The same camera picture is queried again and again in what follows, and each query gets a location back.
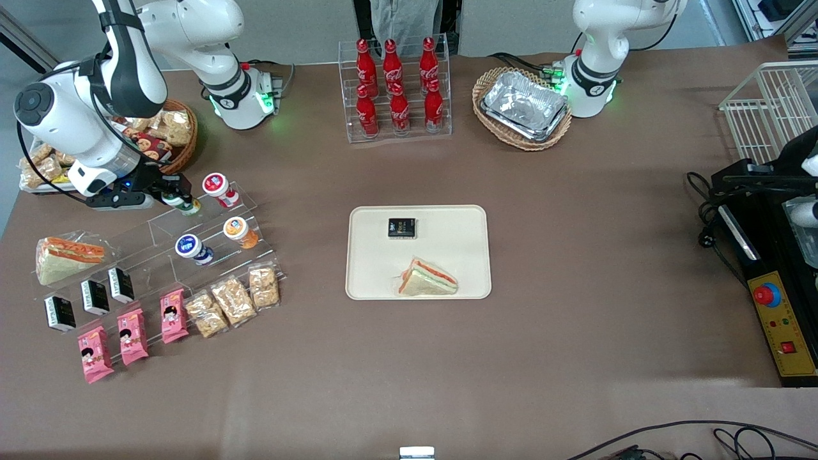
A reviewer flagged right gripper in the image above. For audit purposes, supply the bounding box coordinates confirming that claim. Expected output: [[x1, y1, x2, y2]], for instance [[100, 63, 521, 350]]
[[69, 157, 194, 210]]

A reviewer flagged green lid gum bottle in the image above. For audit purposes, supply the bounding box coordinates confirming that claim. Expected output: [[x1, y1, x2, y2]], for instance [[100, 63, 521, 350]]
[[161, 192, 203, 217]]

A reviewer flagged red lid gum bottle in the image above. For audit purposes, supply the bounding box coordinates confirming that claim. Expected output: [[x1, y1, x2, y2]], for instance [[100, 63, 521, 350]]
[[202, 172, 240, 209]]

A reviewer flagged blue lid gum bottle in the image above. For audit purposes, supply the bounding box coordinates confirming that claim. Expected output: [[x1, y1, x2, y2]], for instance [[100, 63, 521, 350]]
[[175, 234, 215, 266]]

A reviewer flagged orange lid gum bottle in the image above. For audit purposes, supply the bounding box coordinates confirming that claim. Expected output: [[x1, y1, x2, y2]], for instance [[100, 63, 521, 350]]
[[222, 217, 259, 250]]

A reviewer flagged white snack tray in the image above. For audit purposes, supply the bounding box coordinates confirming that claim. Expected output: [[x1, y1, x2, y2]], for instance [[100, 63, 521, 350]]
[[18, 144, 84, 194]]

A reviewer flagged beige plastic tray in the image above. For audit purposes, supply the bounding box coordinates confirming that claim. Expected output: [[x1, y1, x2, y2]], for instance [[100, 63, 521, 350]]
[[345, 204, 493, 301]]

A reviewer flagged silver foil tray stack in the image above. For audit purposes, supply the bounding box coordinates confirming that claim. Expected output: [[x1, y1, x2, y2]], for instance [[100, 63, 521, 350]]
[[480, 70, 571, 142]]

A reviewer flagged wicker basket with snacks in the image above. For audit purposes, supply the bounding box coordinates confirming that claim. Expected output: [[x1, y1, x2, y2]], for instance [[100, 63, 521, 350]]
[[112, 99, 199, 174]]

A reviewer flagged clear acrylic stepped display stand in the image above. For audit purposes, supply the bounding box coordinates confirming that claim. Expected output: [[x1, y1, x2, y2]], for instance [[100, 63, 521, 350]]
[[29, 181, 286, 368]]

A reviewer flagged black and white snack box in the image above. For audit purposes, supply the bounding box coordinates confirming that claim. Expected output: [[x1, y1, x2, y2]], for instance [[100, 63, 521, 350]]
[[43, 295, 77, 333], [81, 280, 111, 316], [107, 267, 135, 304]]

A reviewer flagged pink snack packet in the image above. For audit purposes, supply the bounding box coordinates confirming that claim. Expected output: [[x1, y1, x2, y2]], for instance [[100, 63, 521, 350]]
[[77, 326, 115, 384], [116, 308, 150, 366], [160, 288, 190, 344]]

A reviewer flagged wrapped triangle sandwich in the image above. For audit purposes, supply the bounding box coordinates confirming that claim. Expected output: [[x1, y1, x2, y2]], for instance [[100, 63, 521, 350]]
[[396, 257, 459, 298], [35, 235, 108, 286]]

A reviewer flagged red cola bottle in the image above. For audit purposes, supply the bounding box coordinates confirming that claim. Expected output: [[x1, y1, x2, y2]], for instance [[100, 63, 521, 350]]
[[389, 83, 411, 134], [356, 84, 380, 138], [420, 36, 440, 84], [383, 38, 404, 87], [424, 80, 445, 132], [355, 38, 378, 87]]

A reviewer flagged clear acrylic bottle rack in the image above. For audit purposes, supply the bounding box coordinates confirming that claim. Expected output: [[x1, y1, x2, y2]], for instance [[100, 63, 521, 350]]
[[337, 33, 453, 144]]

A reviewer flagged standing person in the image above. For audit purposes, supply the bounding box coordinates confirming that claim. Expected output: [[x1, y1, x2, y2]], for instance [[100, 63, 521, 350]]
[[369, 0, 443, 40]]

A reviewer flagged wicker basket with foil trays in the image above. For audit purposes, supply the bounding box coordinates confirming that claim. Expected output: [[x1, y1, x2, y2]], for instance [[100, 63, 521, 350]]
[[472, 66, 573, 152]]

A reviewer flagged black sealing machine yellow panel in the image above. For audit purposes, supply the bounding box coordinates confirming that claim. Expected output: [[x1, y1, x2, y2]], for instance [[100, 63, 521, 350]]
[[711, 125, 818, 388]]

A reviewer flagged clear plastic container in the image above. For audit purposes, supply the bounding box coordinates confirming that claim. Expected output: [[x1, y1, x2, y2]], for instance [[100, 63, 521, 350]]
[[783, 195, 818, 269]]

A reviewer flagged dark metal frame bar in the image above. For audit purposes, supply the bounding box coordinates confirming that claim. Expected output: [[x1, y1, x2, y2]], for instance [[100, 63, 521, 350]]
[[0, 10, 55, 72]]

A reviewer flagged black base cable bundle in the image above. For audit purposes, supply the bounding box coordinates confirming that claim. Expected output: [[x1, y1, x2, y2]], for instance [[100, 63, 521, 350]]
[[489, 50, 569, 81]]

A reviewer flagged black power cable with plug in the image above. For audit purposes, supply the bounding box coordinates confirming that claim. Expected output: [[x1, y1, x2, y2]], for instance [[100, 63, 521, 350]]
[[686, 170, 752, 291]]

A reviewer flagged white wire basket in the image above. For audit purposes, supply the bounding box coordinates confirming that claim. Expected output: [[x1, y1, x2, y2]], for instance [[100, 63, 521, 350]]
[[718, 61, 818, 168]]

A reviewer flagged long black cable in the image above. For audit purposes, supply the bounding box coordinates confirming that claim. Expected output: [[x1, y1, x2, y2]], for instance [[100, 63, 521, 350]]
[[566, 420, 818, 460]]

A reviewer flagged aluminium frame rack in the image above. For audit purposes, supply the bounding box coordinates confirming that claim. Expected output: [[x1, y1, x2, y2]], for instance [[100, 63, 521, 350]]
[[732, 0, 818, 55]]

